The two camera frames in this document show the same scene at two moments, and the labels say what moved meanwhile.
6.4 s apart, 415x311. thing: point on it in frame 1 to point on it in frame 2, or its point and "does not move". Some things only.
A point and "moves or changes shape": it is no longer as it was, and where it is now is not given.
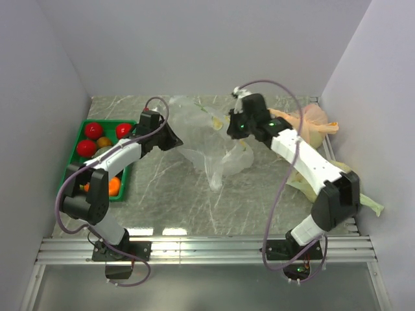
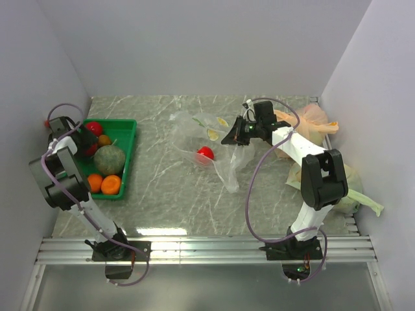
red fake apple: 93,130 does not move
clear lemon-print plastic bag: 201,126 moves or changes shape
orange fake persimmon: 114,186 does not move
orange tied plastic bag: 311,122 does not move
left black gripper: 174,140 to 87,138
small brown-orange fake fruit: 103,141 does not move
